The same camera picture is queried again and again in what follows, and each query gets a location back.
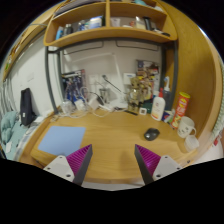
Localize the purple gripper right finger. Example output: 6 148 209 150
134 145 182 185

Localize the dark spray bottle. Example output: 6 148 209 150
163 76 171 110

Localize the teal bed blanket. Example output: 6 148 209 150
0 111 28 161

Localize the small white clock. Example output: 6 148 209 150
139 107 147 115

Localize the white lotion bottle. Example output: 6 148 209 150
151 89 166 121

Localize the blue mouse pad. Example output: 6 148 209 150
38 126 85 156

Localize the white printed mug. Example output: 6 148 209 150
177 116 196 138

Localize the brown robot figure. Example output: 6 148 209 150
128 77 148 113

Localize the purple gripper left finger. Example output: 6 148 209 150
44 145 93 186

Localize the red chips can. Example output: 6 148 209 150
171 92 190 129

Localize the black computer mouse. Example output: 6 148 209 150
144 128 160 141

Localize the white power adapter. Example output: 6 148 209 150
75 99 85 111

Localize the blue robot model box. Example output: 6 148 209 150
62 69 86 102

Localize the wooden wall shelf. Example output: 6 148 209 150
44 0 178 48

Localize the metal cup with stick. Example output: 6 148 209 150
99 88 109 103

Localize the clear plastic cup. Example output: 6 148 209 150
184 135 199 152

